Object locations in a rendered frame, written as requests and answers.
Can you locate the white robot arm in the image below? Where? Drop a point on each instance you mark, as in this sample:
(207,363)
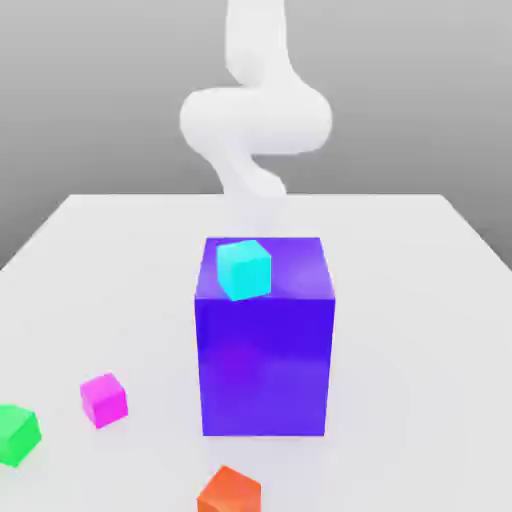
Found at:
(256,120)

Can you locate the small green cube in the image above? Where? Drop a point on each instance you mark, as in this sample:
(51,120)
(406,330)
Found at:
(16,434)

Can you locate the small orange cube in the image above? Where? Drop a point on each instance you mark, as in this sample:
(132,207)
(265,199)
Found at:
(232,492)

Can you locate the small magenta cube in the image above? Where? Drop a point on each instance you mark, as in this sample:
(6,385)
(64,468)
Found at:
(104,400)

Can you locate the small cyan cube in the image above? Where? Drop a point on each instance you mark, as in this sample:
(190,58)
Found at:
(244,272)

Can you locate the large blue box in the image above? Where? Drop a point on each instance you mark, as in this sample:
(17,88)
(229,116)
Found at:
(264,360)

